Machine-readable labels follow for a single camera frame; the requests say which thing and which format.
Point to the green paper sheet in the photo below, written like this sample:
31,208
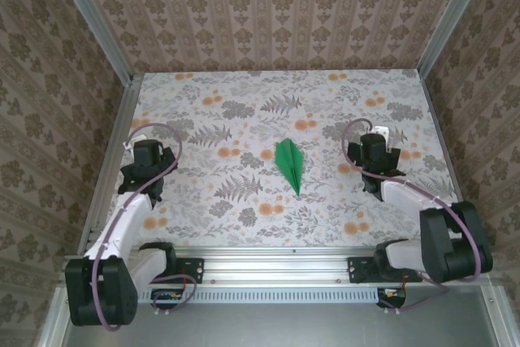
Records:
290,160

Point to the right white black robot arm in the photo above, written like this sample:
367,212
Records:
447,249

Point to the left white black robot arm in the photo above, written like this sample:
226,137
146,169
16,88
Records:
101,290

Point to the aluminium side rail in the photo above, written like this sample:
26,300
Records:
122,119
446,160

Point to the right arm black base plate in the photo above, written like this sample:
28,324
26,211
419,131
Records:
357,270

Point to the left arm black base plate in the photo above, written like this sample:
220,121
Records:
195,270

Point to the aluminium frame post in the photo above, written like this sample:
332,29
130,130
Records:
98,22
452,18

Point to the long aluminium frame rail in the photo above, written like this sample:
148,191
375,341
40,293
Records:
276,270

